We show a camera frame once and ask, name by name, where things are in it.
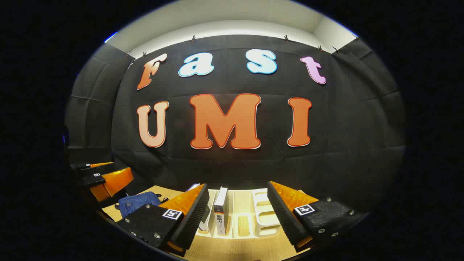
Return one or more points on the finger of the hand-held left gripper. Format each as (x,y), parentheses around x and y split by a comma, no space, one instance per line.
(96,169)
(90,179)

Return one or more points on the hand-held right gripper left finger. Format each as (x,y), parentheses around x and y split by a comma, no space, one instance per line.
(190,221)

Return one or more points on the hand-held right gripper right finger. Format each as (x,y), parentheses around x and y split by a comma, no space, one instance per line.
(282,217)

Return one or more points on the white plastic bookshelf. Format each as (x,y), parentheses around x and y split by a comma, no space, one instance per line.
(262,214)

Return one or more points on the grey portrait cover book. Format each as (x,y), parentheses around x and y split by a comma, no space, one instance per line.
(220,217)

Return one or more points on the blue schoolbag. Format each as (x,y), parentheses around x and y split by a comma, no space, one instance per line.
(139,204)

